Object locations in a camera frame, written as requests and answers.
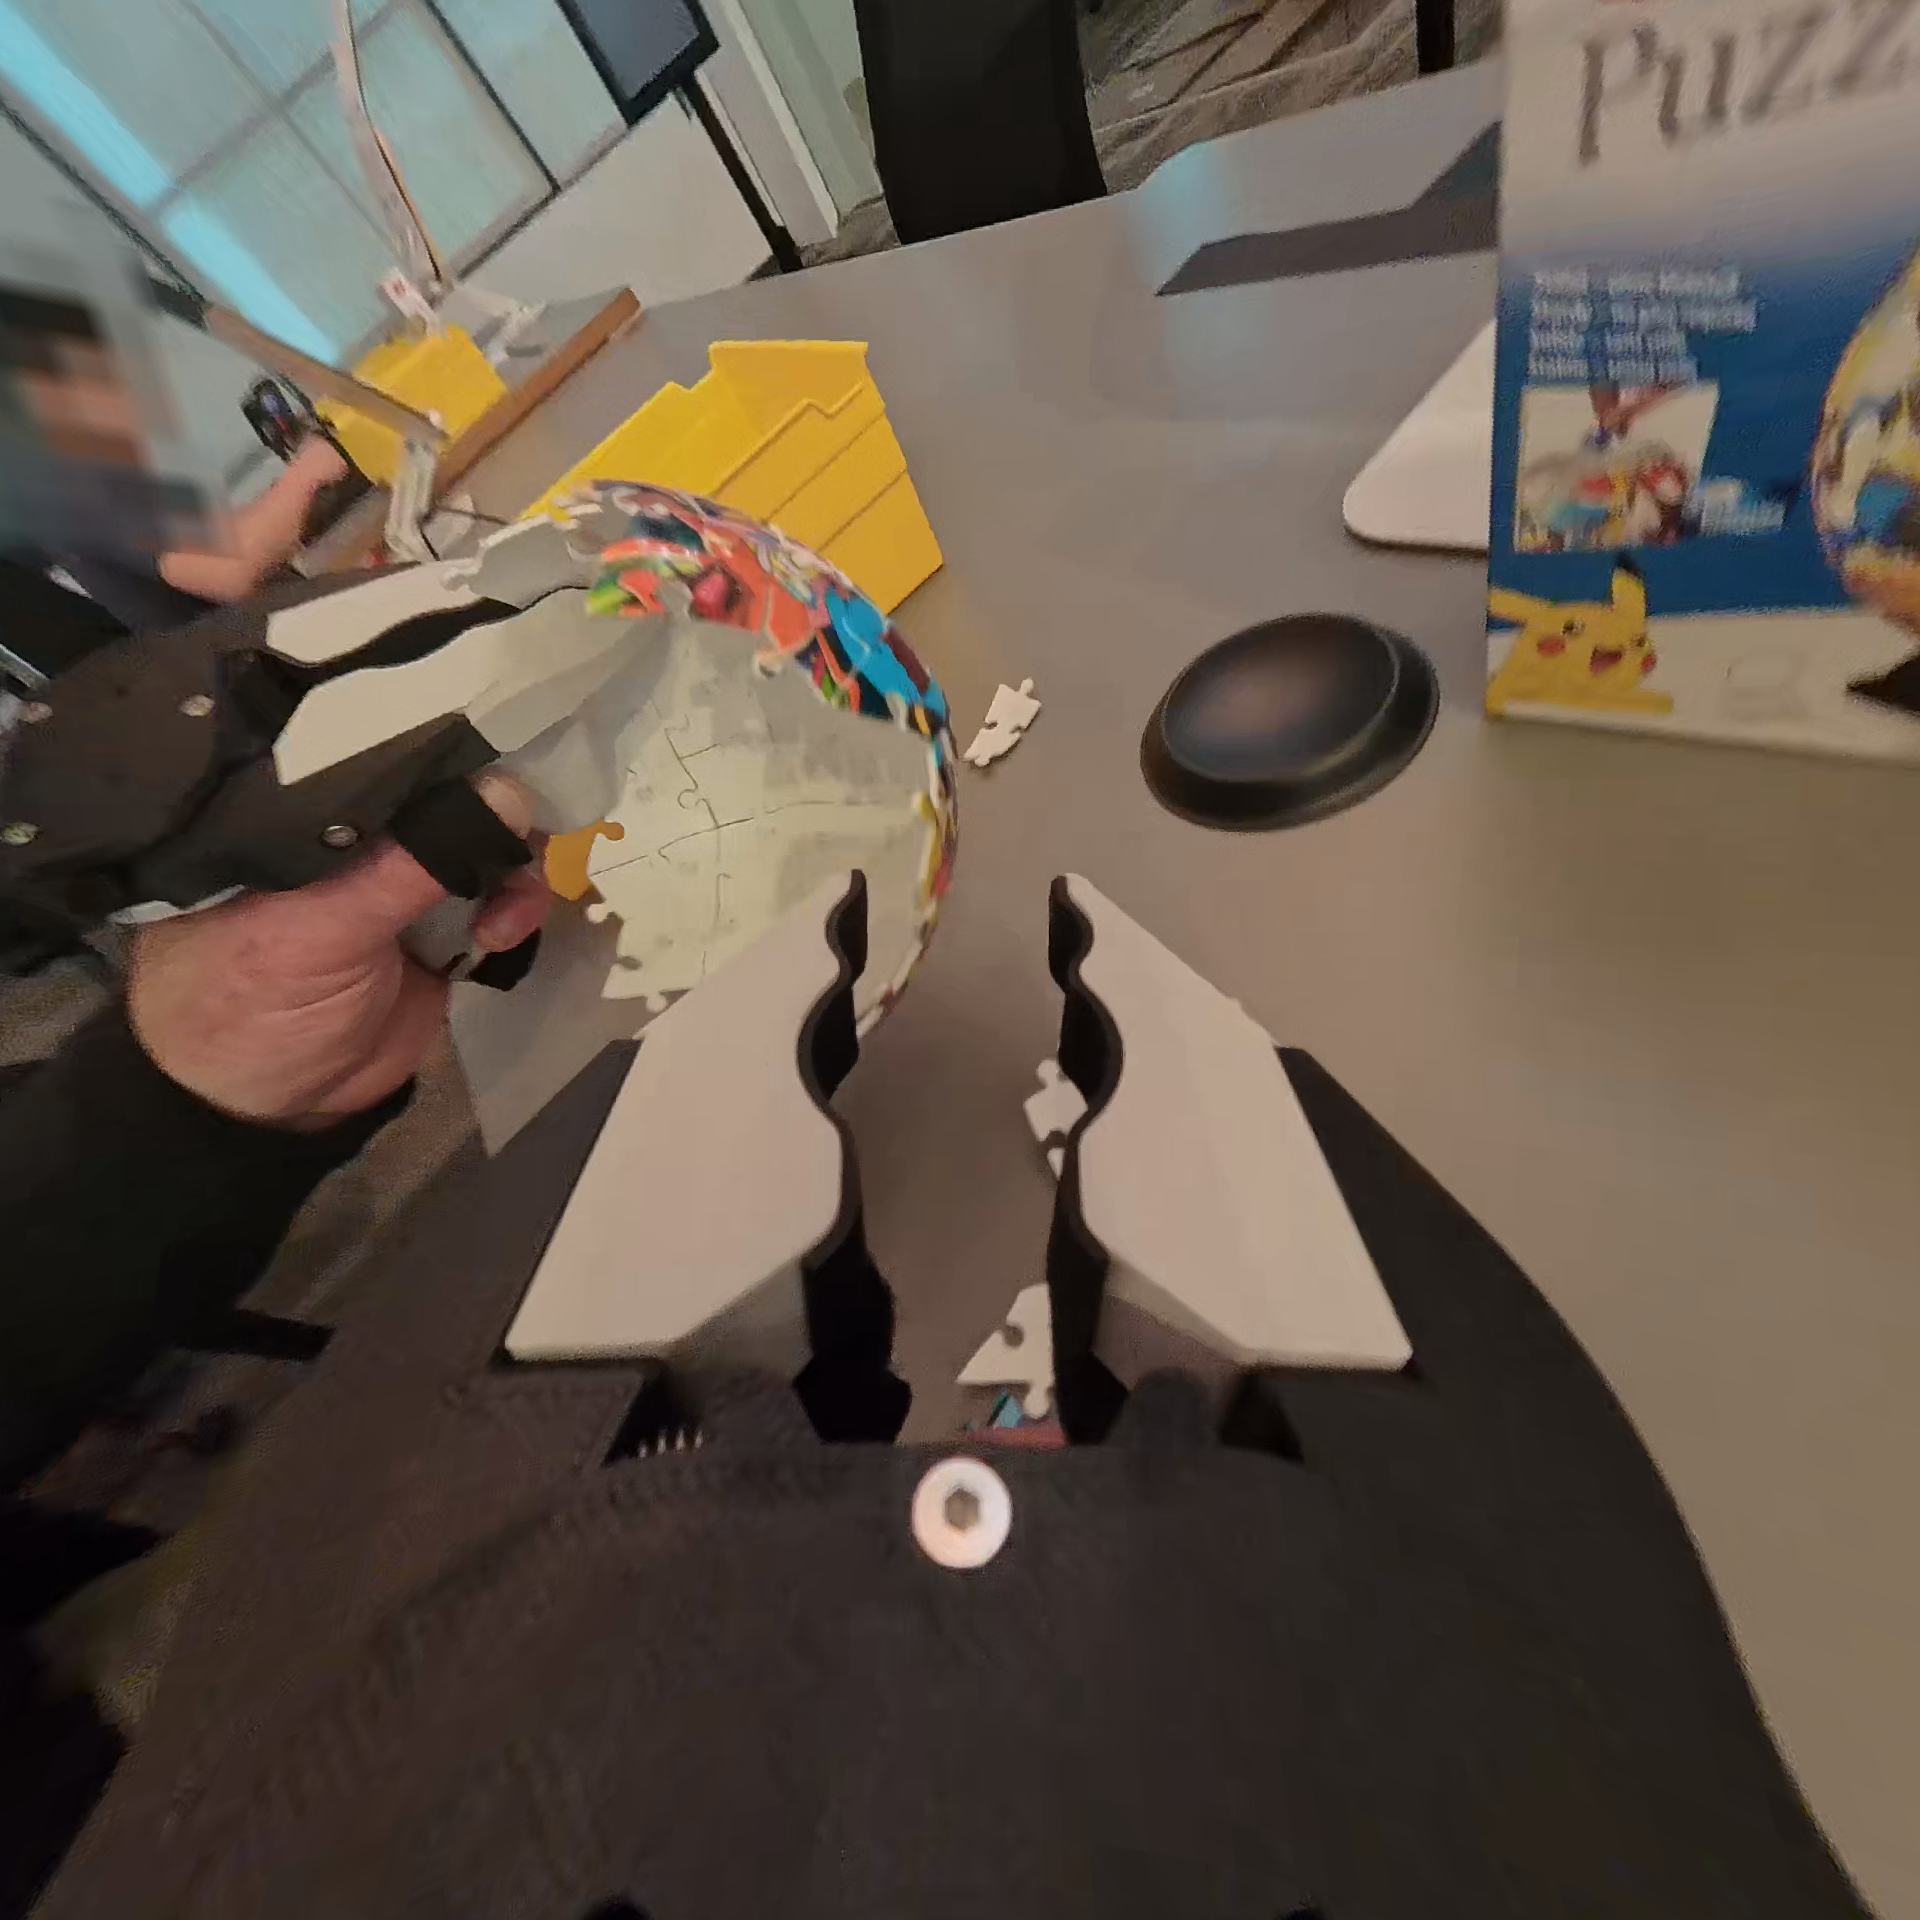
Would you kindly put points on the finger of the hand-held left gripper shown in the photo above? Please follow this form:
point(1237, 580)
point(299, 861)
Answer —
point(494, 667)
point(358, 616)

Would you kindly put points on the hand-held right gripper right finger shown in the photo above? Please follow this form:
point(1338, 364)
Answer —
point(1231, 1201)

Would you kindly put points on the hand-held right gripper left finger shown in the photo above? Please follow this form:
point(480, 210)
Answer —
point(687, 1186)

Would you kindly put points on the partly built puzzle ball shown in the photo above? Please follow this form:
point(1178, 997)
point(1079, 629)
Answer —
point(716, 776)

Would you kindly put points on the white puzzle piece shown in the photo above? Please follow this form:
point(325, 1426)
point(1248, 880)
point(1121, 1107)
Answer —
point(1002, 725)
point(1054, 1109)
point(1009, 1348)

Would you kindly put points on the black round ball stand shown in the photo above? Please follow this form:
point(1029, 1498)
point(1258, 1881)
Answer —
point(1290, 719)

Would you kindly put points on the blue puzzle box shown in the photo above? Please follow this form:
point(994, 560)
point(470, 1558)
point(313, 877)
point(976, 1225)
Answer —
point(1692, 449)

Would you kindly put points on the person's left hand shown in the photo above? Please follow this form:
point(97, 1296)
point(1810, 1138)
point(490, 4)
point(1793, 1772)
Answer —
point(272, 1006)

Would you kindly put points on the small yellow bin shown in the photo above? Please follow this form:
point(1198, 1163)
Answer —
point(421, 386)

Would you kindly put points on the yellow plastic bin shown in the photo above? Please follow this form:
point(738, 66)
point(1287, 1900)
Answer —
point(807, 449)

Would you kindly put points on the black monitor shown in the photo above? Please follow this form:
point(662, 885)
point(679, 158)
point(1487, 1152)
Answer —
point(636, 54)

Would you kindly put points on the black office chair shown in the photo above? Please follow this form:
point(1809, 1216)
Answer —
point(976, 106)

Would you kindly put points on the white document stand base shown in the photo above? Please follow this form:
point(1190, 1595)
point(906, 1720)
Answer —
point(1432, 479)

